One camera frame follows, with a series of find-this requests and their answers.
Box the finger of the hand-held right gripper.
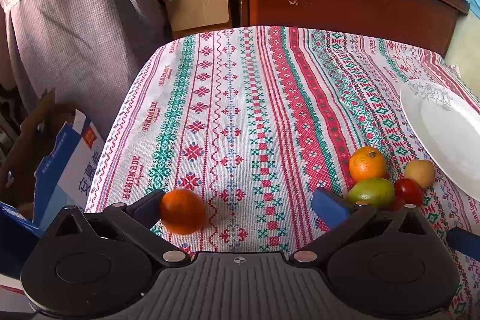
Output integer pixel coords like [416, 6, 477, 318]
[446, 227, 480, 263]

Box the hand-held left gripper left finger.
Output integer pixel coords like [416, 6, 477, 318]
[39, 190, 192, 266]

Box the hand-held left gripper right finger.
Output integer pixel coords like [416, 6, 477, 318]
[287, 187, 441, 264]

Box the orange with stem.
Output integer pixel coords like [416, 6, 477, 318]
[349, 146, 387, 183]

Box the red tomato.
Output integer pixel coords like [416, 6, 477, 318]
[394, 178, 424, 206]

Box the pale yellow round fruit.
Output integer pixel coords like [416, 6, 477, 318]
[404, 160, 436, 190]

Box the white plate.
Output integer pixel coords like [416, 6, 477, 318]
[399, 79, 480, 201]

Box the green mango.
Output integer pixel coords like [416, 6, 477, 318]
[346, 178, 395, 209]

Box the blue and white carton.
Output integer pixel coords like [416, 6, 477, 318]
[0, 109, 106, 276]

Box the brown cardboard piece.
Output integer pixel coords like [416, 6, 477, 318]
[0, 89, 76, 219]

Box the striped patterned tablecloth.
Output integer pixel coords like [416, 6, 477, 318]
[84, 25, 480, 320]

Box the pale green cushion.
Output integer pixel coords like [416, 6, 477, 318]
[445, 13, 480, 96]

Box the checked grey curtain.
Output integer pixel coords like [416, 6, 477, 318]
[0, 0, 167, 141]

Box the open cardboard box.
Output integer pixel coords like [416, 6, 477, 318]
[144, 0, 237, 40]

